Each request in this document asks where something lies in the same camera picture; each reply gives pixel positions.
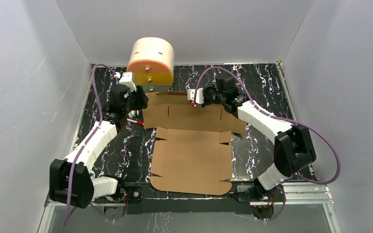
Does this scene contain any round white drawer cabinet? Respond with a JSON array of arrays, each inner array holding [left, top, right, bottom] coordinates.
[[126, 37, 175, 92]]

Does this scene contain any brown cardboard box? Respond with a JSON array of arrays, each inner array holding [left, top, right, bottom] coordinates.
[[142, 91, 246, 196]]

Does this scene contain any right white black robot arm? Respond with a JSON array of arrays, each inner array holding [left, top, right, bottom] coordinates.
[[188, 76, 316, 201]]

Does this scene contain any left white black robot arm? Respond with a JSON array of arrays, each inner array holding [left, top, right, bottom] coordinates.
[[49, 85, 148, 209]]

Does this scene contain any white marker red cap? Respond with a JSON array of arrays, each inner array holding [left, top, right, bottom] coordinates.
[[127, 118, 144, 126]]

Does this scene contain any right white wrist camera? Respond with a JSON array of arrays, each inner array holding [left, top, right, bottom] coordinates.
[[187, 88, 204, 105]]

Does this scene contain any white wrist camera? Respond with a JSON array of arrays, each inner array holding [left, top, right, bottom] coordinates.
[[114, 72, 136, 92], [187, 88, 204, 105]]

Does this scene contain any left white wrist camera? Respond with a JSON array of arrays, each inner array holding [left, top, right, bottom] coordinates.
[[114, 72, 136, 92]]

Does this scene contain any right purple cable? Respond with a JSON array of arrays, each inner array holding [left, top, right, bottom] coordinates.
[[193, 66, 341, 222]]

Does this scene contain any purple cable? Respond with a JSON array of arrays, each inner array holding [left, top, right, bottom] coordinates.
[[193, 66, 341, 222], [63, 63, 120, 227]]

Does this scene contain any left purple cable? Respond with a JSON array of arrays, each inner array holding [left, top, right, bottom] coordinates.
[[63, 63, 120, 227]]

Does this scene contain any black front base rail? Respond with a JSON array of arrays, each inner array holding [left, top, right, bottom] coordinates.
[[46, 182, 335, 216]]

